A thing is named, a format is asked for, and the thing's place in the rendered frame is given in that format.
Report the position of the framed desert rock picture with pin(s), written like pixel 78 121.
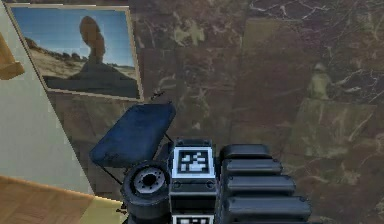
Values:
pixel 83 50

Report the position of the blue padded stool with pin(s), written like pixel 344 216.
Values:
pixel 133 136

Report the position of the light wooden table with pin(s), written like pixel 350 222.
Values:
pixel 36 203

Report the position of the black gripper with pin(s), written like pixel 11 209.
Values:
pixel 146 193

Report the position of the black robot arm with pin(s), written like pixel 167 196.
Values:
pixel 256 186

